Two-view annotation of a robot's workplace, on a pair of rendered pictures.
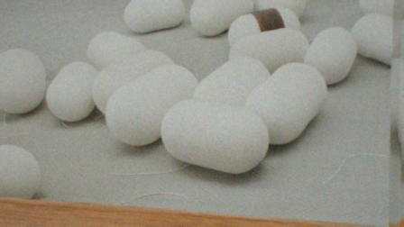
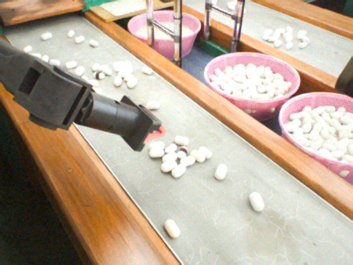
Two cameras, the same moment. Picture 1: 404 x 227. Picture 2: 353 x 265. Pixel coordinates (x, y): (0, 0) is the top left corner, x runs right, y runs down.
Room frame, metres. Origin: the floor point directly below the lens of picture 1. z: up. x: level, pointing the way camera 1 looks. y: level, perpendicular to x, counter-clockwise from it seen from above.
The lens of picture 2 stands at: (0.83, 0.63, 1.25)
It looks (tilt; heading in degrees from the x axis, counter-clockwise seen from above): 40 degrees down; 214
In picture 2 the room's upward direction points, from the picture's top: straight up
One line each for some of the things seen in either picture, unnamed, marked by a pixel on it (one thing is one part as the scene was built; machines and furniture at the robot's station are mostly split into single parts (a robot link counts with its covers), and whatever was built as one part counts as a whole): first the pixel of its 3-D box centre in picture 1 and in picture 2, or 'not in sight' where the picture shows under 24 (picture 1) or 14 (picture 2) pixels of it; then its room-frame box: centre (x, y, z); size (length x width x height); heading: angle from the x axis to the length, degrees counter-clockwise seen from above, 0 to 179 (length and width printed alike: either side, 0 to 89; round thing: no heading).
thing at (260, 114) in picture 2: not in sight; (248, 87); (0.01, 0.35, 0.72); 0.27 x 0.27 x 0.10
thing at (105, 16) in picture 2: not in sight; (134, 5); (-0.22, -0.27, 0.77); 0.33 x 0.15 x 0.01; 159
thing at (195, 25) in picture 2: not in sight; (164, 36); (-0.14, -0.07, 0.72); 0.27 x 0.27 x 0.10
